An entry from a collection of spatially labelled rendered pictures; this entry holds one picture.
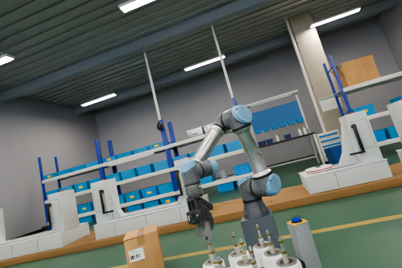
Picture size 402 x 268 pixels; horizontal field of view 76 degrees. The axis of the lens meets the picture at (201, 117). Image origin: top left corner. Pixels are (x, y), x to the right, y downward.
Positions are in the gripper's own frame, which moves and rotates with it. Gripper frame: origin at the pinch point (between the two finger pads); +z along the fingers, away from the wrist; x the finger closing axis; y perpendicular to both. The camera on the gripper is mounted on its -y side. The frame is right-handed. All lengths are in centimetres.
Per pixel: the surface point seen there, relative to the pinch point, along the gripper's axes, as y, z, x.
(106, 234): -135, 23, -226
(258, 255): -9.0, 12.0, 17.2
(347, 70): -496, -143, 120
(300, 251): -16.3, 14.4, 33.8
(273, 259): 0.7, 10.2, 26.6
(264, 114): -577, -120, -88
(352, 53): -891, -266, 188
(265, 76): -822, -280, -96
